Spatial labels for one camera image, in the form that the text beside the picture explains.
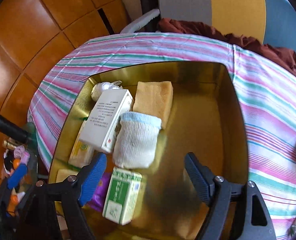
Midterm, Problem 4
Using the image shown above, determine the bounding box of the pink cloth item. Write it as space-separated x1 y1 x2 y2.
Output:
14 146 30 165

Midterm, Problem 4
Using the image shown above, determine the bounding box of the black tube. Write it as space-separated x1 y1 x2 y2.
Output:
0 110 32 144

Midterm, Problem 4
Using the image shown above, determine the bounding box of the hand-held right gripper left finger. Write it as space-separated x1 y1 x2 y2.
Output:
18 152 108 240

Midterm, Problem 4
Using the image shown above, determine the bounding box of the blue plastic item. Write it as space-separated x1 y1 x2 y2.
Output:
8 164 28 190

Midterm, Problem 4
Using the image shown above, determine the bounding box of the large yellow sponge block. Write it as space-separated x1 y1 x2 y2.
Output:
132 81 174 130

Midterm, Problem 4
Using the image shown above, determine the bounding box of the dark red cloth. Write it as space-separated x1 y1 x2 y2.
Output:
157 17 296 85

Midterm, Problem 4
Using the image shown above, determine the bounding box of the striped pink green cloth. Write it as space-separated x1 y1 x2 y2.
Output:
27 32 296 240

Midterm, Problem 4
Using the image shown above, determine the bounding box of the yellow snack packet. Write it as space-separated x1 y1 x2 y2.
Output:
68 120 96 168

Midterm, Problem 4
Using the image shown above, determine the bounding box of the purple packet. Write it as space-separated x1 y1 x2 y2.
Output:
88 172 112 212

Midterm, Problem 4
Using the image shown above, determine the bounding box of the gold tube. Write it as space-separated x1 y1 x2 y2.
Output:
3 139 20 150

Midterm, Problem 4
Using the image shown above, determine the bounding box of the white printed carton box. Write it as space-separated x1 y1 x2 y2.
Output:
78 89 134 154

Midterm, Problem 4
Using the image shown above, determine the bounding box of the blue yellow grey chair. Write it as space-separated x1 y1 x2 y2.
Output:
113 0 296 54

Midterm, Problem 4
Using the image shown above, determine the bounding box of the gold tin box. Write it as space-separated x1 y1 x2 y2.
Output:
48 60 250 240

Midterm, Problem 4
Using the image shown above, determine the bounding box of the white sock with blue cuff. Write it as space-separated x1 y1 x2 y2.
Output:
112 112 162 169

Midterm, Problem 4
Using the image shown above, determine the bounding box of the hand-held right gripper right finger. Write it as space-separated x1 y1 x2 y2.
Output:
184 152 276 240

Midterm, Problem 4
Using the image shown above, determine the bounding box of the white plastic bag ball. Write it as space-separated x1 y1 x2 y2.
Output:
91 81 123 100

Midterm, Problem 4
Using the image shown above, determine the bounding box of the green and white box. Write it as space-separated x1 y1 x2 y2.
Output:
102 167 142 226

